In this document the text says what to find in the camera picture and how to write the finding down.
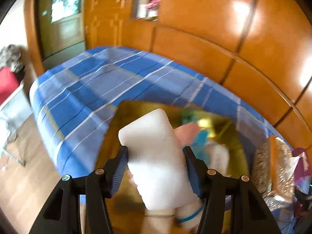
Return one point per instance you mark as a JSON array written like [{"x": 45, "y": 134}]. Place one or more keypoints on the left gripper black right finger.
[{"x": 248, "y": 214}]

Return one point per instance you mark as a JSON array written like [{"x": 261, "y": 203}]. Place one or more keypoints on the purple cardboard box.
[{"x": 302, "y": 170}]

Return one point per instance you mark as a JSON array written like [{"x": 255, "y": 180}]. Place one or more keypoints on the white cleaning wipes pack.
[{"x": 218, "y": 157}]

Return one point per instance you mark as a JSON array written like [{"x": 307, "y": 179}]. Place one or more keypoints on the pink soft object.
[{"x": 187, "y": 133}]

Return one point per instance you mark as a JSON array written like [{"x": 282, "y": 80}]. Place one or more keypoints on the white knitted glove bundle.
[{"x": 189, "y": 216}]

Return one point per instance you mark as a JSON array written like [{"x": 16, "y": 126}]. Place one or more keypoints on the gold storage box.
[{"x": 126, "y": 207}]

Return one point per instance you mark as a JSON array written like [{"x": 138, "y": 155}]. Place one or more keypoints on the blue plaid tablecloth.
[{"x": 75, "y": 102}]

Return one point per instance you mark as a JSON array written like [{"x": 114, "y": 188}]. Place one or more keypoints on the wooden door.
[{"x": 60, "y": 25}]

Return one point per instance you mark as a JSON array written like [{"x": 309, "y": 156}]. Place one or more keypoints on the orange wooden wall cabinet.
[{"x": 260, "y": 50}]

